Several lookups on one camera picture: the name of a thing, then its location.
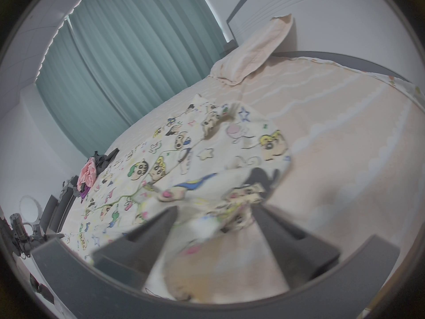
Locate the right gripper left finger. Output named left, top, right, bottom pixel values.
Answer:
left=92, top=206, right=178, bottom=286

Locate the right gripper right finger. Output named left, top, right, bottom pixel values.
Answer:
left=252, top=203, right=342, bottom=290

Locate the white printed pyjama top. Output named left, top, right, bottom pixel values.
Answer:
left=61, top=93, right=293, bottom=303

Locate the pile of clothes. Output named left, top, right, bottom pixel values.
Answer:
left=77, top=148, right=119, bottom=200

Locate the round white mirror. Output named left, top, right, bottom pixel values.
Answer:
left=19, top=195, right=42, bottom=227

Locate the dark grey chest of drawers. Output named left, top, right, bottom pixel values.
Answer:
left=41, top=176, right=80, bottom=236

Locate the grey garment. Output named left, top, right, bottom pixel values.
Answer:
left=61, top=176, right=79, bottom=193

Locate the bed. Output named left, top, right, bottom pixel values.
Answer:
left=61, top=0, right=425, bottom=303

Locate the blue-green curtain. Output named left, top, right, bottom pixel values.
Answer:
left=68, top=0, right=230, bottom=127
left=35, top=19, right=133, bottom=160

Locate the pink striped pillow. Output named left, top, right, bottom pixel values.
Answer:
left=210, top=14, right=294, bottom=86

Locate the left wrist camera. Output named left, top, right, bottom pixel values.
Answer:
left=9, top=214, right=26, bottom=242

